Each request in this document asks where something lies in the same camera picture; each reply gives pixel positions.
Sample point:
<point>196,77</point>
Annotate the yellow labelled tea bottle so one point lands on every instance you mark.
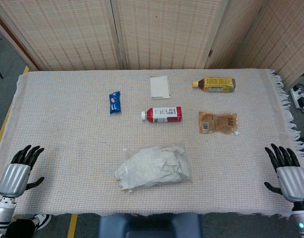
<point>216,84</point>

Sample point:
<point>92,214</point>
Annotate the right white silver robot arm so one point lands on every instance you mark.
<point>301,223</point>

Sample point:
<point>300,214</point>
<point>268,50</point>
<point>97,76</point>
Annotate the white power strip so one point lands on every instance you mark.
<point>299,98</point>

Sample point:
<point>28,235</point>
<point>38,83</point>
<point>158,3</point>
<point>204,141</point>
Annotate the transparent plastic bag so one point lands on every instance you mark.
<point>130,153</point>

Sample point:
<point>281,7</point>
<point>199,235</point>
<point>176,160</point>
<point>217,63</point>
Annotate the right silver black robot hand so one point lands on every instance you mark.
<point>293,181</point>

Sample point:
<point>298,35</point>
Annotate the black trouser leg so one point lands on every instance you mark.
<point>21,229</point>

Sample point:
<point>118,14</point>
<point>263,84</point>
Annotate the blue snack packet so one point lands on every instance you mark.
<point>115,102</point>

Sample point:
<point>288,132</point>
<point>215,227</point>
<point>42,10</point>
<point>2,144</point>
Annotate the white clothes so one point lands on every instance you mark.
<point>146,166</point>

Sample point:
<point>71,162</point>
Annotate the red bottle with white cap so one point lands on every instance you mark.
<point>166,114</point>

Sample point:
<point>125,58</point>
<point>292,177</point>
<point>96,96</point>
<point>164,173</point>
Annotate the brown snack pouch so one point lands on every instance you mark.
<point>216,122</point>

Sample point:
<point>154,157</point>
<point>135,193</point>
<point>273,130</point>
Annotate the beige woven tablecloth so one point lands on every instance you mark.
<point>67,124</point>

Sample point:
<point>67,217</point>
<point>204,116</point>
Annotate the flat white cardboard box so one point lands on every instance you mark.
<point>159,86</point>

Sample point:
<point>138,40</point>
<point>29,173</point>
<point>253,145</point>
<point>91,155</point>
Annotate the white black sneaker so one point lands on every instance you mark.
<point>41,220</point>

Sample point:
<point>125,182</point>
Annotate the woven wood-framed screen panel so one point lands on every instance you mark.
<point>166,32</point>
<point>285,37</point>
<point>231,37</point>
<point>67,32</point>

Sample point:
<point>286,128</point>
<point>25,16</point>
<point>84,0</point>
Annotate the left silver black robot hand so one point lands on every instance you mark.
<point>14,178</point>

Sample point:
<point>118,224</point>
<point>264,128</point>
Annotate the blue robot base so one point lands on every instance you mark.
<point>117,225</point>

